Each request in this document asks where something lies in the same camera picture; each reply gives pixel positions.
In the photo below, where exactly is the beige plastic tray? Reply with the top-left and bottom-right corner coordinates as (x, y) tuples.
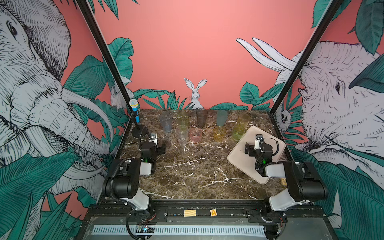
(227, 127), (286, 185)

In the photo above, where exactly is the blue tall plastic glass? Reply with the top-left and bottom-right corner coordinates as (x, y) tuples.
(159, 111), (172, 134)

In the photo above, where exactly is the light green tall glass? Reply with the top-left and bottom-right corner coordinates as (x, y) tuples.
(177, 111), (190, 128)

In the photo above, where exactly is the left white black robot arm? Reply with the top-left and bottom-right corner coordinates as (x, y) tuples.
(102, 142), (166, 213)

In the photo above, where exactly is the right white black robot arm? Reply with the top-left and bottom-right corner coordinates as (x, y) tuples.
(245, 141), (328, 213)

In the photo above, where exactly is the microphone on black stand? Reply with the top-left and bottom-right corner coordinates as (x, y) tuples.
(129, 99), (146, 139)

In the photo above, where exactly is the small wooden block on table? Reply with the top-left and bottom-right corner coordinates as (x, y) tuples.
(281, 178), (287, 187)

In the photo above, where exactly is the short green glass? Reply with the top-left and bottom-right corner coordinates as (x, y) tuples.
(232, 125), (246, 142)

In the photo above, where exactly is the clear faceted glass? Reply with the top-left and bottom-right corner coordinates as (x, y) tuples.
(176, 125), (189, 146)

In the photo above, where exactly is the tall yellow glass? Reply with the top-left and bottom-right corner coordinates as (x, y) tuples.
(237, 113), (251, 128)

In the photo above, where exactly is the pink short glass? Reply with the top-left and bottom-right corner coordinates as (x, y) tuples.
(189, 128), (203, 144)

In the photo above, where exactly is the short yellow glass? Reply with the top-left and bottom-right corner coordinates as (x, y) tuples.
(213, 126), (227, 142)

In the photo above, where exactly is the frosted teal textured glass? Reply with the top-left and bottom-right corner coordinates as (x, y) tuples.
(217, 110), (228, 127)

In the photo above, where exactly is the dark grey tall glass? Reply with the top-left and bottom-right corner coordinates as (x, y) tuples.
(196, 108), (208, 129)

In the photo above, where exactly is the orange letter A tag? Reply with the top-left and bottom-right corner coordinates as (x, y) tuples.
(210, 209), (218, 217)

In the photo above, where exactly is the white ventilated strip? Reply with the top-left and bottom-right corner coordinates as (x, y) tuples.
(91, 225), (265, 237)

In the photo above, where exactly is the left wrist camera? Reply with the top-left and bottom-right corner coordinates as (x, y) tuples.
(151, 133), (158, 148)

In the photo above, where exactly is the wooden block on rail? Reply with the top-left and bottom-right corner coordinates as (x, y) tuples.
(184, 209), (197, 217)

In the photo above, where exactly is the left black frame post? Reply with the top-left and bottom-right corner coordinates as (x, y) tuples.
(76, 0), (131, 109)

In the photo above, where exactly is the black frame post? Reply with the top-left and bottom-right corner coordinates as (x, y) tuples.
(76, 0), (131, 109)
(269, 0), (343, 116)

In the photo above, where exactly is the black front rail base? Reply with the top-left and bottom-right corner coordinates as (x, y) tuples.
(77, 200), (337, 240)

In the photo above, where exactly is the right black frame post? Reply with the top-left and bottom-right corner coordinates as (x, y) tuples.
(269, 0), (343, 116)

